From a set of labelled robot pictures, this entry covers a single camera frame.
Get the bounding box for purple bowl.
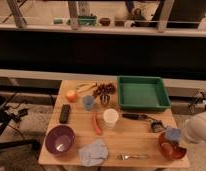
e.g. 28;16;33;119
45;125;75;155

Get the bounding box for red bowl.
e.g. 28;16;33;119
158;133;187;160

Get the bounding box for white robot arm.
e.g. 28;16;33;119
182;111;206;144

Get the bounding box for small metal cup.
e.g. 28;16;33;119
100;94;110;106

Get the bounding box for orange fruit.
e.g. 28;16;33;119
66;90;78;102

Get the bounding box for silver fork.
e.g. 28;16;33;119
118;154;149;160

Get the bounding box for blue plastic cup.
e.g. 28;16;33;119
83;95;94;110

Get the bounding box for black remote control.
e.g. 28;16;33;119
59;104;70;124

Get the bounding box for blue sponge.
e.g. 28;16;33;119
165;127;181;143

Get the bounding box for grey blue cloth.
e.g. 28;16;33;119
78;139;108;167

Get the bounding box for green plastic tray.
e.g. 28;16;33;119
117;76;171;111

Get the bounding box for white paper cup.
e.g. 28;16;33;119
103;108;119;128

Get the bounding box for black office chair base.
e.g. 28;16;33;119
0;94;40;154

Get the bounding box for black handled brush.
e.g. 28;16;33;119
122;113;166;133

